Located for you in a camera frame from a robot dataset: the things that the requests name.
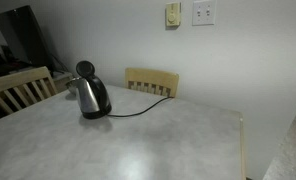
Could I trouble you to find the stainless steel electric kettle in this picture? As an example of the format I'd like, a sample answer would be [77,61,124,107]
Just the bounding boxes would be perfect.
[69,60,112,119]

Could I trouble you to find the wooden chair behind table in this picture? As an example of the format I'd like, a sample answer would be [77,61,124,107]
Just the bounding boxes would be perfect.
[125,68,179,97]

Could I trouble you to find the black monitor screen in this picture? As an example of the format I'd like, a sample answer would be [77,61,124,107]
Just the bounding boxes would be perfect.
[0,5,54,71]

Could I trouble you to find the wooden chair at left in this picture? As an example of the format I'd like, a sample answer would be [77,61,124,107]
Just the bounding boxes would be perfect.
[0,66,58,114]

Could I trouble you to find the black kettle power cord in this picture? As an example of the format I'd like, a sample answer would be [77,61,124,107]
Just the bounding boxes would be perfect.
[107,96,175,118]

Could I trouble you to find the white light switch plate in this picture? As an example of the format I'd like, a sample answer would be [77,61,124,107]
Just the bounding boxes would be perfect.
[192,0,217,26]

